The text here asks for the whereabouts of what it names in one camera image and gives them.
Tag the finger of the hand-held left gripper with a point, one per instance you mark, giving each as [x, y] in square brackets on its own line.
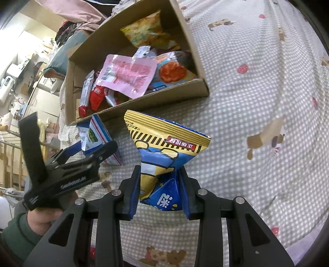
[70, 152]
[105, 151]

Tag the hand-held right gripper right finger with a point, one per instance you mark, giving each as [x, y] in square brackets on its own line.
[185, 201]

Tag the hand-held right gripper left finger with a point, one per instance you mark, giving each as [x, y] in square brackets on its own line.
[135, 196]

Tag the white blue green-label packet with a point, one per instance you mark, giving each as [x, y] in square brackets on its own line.
[95, 133]

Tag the blue yellow snack packet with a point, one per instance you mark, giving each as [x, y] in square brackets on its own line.
[159, 154]

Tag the white red snack packet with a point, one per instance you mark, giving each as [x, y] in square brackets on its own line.
[86, 92]

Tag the brown cardboard box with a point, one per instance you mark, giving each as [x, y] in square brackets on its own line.
[154, 100]

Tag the pink sausage packet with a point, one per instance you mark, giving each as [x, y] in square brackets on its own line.
[126, 74]

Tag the pale blue orange-photo packet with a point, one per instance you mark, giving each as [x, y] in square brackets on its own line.
[172, 72]

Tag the person's left forearm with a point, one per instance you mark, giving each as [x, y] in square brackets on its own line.
[18, 236]

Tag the person's left hand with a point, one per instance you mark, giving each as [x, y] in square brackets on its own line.
[43, 220]

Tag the white kitchen counter cabinet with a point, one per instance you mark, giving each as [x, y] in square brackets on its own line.
[43, 100]

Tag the white water heater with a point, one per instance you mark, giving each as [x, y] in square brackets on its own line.
[6, 89]

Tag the teal padded footboard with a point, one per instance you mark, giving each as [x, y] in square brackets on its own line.
[61, 54]

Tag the pile of clothes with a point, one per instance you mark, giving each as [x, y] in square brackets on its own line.
[66, 30]

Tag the pink curtain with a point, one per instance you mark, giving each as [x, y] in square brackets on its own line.
[77, 10]

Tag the wooden rail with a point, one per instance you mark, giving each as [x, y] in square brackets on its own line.
[5, 127]

